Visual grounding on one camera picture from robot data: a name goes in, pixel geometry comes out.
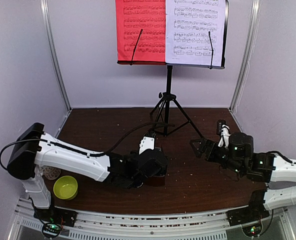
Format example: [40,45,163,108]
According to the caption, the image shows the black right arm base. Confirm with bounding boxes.
[227,201,270,227]

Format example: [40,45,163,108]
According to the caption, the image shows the brown wooden metronome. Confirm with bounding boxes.
[143,147,168,187]

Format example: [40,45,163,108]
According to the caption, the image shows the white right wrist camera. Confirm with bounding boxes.
[216,119,231,149]

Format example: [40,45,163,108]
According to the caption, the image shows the left aluminium frame post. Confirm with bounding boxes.
[39,0,72,118]

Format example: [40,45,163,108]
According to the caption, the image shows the white sheet music page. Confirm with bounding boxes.
[165,0,229,69]

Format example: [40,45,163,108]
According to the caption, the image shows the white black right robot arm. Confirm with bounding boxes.
[190,132,296,221]

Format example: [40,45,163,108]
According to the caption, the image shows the patterned mug yellow inside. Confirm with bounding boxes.
[42,166,61,181]

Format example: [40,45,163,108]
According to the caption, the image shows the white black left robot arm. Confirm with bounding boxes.
[6,122,168,222]

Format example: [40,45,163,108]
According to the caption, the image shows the red sheet music page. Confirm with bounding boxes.
[115,0,166,63]

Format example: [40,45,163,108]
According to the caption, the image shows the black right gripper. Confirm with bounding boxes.
[190,138,245,176]

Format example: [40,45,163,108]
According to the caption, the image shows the lime green bowl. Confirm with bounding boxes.
[53,175,78,201]

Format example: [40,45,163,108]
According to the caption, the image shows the aluminium frame post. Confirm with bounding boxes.
[39,0,72,118]
[230,0,262,115]

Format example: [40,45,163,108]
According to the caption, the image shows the aluminium front rail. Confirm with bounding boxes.
[6,198,296,240]

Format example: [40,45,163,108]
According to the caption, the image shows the right aluminium frame post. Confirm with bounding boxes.
[230,0,262,115]

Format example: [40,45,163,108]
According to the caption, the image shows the black perforated music stand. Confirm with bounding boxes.
[116,0,230,141]

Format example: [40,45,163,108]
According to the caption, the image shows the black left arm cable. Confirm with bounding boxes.
[0,122,176,173]

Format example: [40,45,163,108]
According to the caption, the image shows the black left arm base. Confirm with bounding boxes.
[33,207,77,227]

